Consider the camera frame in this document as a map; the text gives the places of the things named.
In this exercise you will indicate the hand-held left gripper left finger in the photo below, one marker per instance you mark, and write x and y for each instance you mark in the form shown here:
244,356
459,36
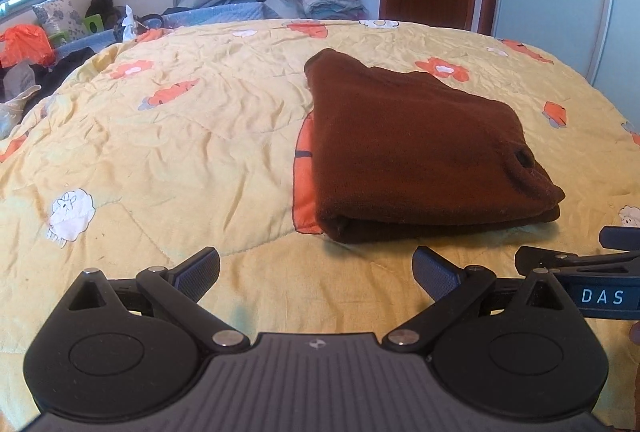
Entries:
197,269

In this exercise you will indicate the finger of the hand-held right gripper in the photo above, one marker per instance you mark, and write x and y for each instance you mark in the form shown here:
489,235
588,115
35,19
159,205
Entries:
620,236
550,258

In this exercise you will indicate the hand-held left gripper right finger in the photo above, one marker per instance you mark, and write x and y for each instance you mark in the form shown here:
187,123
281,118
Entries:
435,274

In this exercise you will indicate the brown knit sweater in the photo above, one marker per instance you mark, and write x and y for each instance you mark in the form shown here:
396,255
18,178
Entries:
415,137

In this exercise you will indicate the yellow printed bed quilt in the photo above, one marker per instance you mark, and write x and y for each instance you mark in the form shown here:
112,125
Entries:
175,137

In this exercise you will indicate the black clothing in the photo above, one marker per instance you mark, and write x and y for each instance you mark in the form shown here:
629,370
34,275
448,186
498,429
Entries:
65,65

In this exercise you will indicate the white crumpled paper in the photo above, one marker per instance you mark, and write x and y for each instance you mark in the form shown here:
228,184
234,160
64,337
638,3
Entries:
127,22

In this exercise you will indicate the blue quilted blanket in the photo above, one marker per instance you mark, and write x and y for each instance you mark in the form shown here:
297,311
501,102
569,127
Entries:
220,12

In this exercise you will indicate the grey garment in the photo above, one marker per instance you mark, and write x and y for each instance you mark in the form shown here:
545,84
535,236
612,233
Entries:
15,80

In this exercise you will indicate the green plastic stool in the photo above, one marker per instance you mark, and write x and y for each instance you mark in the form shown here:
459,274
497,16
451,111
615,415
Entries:
92,22

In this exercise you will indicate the dark plush toy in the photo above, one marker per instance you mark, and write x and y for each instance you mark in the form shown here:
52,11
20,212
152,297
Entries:
105,5

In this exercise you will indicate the orange plastic bag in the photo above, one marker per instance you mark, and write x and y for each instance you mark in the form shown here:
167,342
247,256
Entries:
25,45

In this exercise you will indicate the floral pillow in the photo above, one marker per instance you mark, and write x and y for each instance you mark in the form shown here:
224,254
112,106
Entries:
60,17

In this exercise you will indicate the white window frame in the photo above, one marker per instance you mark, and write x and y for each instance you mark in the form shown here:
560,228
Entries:
30,0

